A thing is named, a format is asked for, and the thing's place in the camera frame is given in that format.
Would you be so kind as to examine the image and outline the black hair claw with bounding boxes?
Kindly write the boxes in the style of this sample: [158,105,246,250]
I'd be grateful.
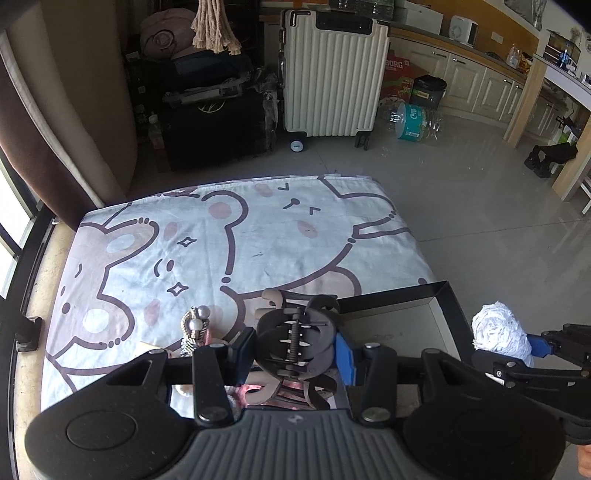
[255,295,343,384]

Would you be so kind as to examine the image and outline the beige curtain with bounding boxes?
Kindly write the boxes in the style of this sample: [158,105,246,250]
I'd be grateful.
[41,0,139,201]

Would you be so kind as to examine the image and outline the beige hair claw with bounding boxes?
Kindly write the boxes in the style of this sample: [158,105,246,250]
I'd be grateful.
[255,288,306,320]

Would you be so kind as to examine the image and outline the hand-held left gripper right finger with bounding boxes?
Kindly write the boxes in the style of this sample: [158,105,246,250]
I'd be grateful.
[335,331,485,423]

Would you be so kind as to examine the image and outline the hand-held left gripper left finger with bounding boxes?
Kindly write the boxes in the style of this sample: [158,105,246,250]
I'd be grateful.
[106,328,257,428]

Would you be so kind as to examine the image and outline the black trunk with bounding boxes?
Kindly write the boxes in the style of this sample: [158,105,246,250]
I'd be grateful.
[157,88,279,172]

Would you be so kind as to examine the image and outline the white tissue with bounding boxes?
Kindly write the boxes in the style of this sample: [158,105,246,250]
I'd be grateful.
[471,301,533,359]

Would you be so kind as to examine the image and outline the red cardboard box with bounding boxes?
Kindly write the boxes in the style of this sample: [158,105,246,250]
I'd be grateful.
[379,50,430,110]

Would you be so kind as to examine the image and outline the small plastic bottle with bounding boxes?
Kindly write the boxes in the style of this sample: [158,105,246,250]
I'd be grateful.
[147,113,164,149]

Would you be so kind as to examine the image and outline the pink round cushion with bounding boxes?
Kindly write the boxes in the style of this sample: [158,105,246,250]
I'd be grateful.
[140,10,199,58]

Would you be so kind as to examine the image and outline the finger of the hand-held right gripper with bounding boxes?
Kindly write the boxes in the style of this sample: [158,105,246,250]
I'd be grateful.
[472,350,591,423]
[526,323,591,366]

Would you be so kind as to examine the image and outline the cream kitchen cabinets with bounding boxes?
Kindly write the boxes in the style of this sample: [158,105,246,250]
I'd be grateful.
[388,23,568,136]

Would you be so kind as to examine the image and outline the black window railing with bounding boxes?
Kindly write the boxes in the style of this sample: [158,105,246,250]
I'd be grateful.
[0,203,63,480]

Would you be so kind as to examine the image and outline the white ribbed suitcase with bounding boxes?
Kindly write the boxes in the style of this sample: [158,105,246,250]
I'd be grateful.
[279,8,392,155]

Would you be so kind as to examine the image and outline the brown curtain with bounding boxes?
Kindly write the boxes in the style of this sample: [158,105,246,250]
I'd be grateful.
[0,28,105,232]

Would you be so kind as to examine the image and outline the white countertop appliance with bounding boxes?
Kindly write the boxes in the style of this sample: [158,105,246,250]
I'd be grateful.
[447,15,479,47]

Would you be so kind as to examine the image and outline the wooden table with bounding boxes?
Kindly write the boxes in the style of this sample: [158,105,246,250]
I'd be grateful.
[503,46,591,202]

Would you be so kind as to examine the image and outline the braided rope tieback with pearls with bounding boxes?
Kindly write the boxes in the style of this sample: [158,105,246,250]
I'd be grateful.
[178,305,216,359]

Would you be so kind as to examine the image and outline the dark blue bag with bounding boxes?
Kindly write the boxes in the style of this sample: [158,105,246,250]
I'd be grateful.
[161,48,259,104]

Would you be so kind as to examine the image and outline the glass tank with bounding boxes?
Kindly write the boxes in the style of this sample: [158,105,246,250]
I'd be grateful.
[544,29,583,66]

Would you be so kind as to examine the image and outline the black trash bin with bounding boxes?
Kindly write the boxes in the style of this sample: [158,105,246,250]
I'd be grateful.
[410,75,448,110]

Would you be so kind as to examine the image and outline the hanging beige rope mop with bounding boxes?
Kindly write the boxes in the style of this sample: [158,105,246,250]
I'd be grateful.
[191,0,242,54]

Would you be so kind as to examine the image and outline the black shallow cardboard box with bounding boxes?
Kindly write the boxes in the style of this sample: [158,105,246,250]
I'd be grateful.
[336,281,477,412]

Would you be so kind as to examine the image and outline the cartoon bear printed blanket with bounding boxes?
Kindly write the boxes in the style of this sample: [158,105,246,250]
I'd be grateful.
[41,174,451,416]

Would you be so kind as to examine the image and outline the white flat box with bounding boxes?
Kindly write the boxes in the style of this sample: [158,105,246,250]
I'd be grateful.
[394,0,445,29]

